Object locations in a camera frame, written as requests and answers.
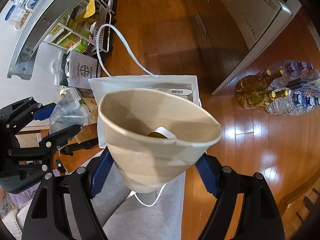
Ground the white paper shopping bag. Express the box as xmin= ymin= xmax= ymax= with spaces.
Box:
xmin=89 ymin=75 xmax=205 ymax=196

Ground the clear zip plastic bag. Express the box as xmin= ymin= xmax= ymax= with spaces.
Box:
xmin=49 ymin=88 xmax=91 ymax=134

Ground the brown paper cup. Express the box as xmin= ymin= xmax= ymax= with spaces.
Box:
xmin=98 ymin=88 xmax=222 ymax=193

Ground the white printed tote bag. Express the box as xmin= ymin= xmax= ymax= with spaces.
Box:
xmin=53 ymin=51 xmax=101 ymax=90

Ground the gold wine bottle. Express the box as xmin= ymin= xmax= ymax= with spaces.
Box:
xmin=238 ymin=89 xmax=289 ymax=109
xmin=234 ymin=69 xmax=284 ymax=96

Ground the pack of water bottles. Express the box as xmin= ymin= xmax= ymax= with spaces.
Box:
xmin=265 ymin=60 xmax=319 ymax=116

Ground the white wire storage rack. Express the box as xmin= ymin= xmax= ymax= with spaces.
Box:
xmin=44 ymin=0 xmax=114 ymax=56

